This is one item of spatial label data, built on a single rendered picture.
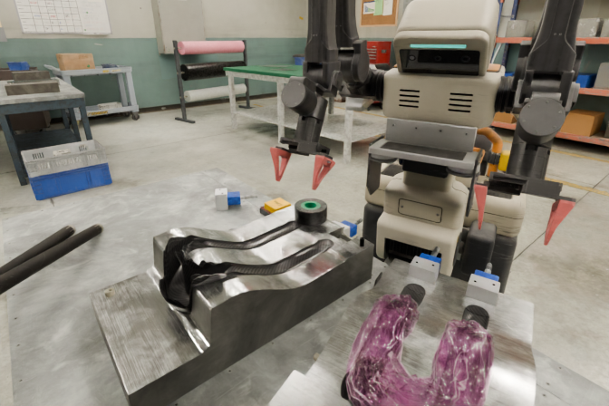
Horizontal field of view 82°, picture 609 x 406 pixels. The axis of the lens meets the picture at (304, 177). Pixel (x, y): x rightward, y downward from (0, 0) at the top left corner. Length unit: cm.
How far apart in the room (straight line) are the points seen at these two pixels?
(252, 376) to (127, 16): 678
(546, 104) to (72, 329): 88
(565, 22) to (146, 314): 82
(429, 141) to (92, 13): 646
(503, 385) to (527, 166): 33
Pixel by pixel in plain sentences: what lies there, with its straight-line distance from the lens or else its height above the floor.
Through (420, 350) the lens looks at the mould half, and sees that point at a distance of 57.
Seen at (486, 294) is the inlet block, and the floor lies 87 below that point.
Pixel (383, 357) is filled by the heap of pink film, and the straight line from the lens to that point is 54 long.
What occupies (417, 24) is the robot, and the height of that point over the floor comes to 133.
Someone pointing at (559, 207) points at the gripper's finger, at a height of 106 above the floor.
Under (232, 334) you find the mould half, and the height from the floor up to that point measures 86.
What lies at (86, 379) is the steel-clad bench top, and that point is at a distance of 72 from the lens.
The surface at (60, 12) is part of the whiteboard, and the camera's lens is 694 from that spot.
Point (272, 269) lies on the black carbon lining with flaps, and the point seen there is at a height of 88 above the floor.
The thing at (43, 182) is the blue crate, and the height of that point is 15.
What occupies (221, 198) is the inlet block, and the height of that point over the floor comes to 84.
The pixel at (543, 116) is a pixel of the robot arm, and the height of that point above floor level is 119.
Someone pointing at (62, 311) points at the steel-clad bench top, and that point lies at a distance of 88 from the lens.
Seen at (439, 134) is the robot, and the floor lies 107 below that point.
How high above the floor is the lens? 130
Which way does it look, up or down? 22 degrees down
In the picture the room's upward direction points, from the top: straight up
